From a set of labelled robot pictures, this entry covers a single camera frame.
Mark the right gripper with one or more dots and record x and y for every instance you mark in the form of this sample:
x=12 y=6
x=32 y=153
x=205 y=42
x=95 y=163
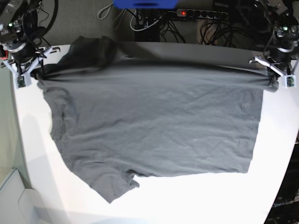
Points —
x=25 y=54

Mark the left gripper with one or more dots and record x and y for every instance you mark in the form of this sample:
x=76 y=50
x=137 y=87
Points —
x=280 y=59

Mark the grey t-shirt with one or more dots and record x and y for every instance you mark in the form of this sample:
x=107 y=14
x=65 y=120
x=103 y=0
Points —
x=113 y=119

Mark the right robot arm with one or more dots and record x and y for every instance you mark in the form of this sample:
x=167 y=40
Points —
x=19 y=28

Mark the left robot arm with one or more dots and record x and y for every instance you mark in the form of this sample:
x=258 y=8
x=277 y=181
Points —
x=283 y=44

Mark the blue box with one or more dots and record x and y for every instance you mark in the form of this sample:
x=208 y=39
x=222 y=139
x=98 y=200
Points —
x=145 y=4

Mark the grey bin at table corner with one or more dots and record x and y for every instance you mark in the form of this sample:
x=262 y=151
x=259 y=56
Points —
x=19 y=205

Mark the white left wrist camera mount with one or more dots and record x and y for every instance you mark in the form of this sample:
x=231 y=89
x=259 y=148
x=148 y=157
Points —
x=288 y=76

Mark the black power strip red switch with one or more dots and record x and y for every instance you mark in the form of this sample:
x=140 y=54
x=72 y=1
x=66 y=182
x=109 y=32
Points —
x=201 y=14

